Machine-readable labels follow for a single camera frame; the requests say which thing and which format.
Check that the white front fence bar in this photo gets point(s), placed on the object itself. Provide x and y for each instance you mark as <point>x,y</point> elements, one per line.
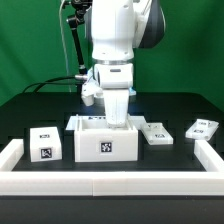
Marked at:
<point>111,183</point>

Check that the white cabinet body box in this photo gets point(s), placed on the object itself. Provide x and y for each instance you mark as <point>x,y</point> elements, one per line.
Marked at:
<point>94,141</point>

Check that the black camera stand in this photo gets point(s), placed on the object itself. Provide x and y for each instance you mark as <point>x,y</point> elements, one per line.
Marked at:
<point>74,21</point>

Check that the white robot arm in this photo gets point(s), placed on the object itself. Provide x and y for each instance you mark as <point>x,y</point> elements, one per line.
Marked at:
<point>117,28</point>

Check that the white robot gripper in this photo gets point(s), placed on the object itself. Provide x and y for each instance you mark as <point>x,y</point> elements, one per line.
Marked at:
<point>116,107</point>

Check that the white fence bar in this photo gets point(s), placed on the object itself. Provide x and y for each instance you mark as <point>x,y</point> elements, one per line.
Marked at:
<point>11,155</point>
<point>111,183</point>
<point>208,157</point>

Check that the white marker base plate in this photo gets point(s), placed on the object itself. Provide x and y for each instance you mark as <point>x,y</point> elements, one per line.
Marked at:
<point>138,121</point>

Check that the white right fence bar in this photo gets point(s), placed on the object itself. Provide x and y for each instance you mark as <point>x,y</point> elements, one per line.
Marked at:
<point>208,157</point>

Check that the white left fence bar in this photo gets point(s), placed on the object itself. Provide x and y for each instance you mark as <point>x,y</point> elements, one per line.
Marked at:
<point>11,155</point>

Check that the white cabinet top block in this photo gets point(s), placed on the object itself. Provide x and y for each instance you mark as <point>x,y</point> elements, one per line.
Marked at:
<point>45,144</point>

